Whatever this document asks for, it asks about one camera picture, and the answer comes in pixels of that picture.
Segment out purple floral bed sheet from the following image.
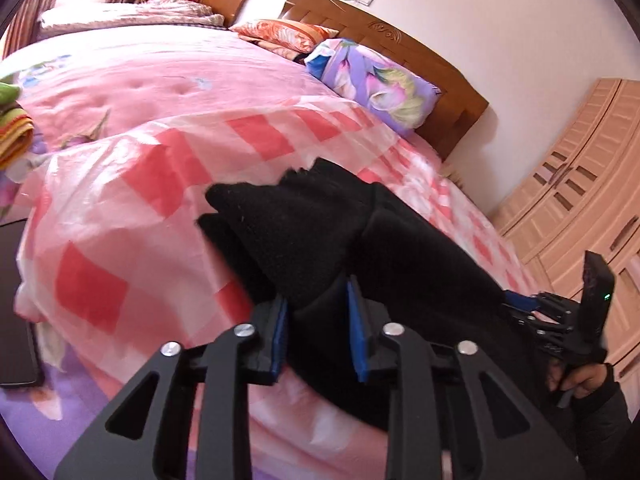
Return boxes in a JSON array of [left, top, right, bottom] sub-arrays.
[[0, 345, 126, 476]]

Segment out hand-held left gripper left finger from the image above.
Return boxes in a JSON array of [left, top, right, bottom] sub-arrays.
[[54, 297, 291, 480]]

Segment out purple floral pillow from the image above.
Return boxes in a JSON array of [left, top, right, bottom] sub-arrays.
[[305, 37, 443, 138]]

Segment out black flat panel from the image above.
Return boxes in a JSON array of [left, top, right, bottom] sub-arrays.
[[0, 220, 46, 391]]

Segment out person's right hand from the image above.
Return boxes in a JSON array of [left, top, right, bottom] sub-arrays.
[[547, 357, 613, 406]]

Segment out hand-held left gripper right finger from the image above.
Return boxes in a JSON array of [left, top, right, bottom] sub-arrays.
[[345, 275, 586, 480]]

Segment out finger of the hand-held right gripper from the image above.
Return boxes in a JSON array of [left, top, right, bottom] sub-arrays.
[[502, 290, 563, 317], [507, 312, 557, 350]]

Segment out person's right forearm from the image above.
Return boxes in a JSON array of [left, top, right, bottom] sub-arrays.
[[550, 364, 633, 480]]

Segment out black pants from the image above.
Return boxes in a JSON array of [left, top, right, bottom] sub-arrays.
[[196, 157, 556, 433]]

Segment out bed with pink checkered sheet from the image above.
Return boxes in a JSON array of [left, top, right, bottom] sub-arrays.
[[15, 95, 551, 461]]

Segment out colourful striped folded blanket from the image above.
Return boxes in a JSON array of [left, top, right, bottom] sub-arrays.
[[0, 75, 36, 171]]

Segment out small bed with pink quilt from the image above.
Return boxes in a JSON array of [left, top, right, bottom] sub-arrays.
[[39, 0, 226, 38]]

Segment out orange floral pillow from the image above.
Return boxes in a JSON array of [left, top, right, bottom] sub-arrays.
[[230, 19, 338, 58]]

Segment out light wooden wardrobe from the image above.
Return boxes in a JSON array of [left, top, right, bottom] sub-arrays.
[[492, 77, 640, 381]]

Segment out wooden carved headboard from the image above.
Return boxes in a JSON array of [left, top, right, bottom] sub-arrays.
[[277, 0, 490, 161]]

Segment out pink quilt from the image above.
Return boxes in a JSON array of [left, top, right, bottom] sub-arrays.
[[0, 27, 351, 171]]

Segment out small wooden headboard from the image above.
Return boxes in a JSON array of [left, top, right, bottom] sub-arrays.
[[177, 0, 251, 26]]

